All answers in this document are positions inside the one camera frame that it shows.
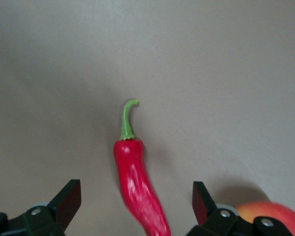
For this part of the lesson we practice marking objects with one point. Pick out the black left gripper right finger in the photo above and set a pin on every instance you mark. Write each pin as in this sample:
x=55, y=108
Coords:
x=223, y=221

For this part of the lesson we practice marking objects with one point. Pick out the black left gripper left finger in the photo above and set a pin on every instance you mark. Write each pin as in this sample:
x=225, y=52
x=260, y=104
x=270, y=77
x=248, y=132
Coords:
x=39, y=221

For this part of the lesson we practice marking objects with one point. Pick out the red round pomegranate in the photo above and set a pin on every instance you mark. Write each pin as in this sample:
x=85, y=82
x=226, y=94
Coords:
x=268, y=209

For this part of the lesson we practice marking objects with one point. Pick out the red chili pepper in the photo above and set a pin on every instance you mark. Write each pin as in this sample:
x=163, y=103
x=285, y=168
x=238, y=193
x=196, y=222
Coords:
x=135, y=177

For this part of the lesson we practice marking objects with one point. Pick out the brown table cloth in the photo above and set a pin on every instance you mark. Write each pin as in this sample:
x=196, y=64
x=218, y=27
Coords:
x=211, y=73

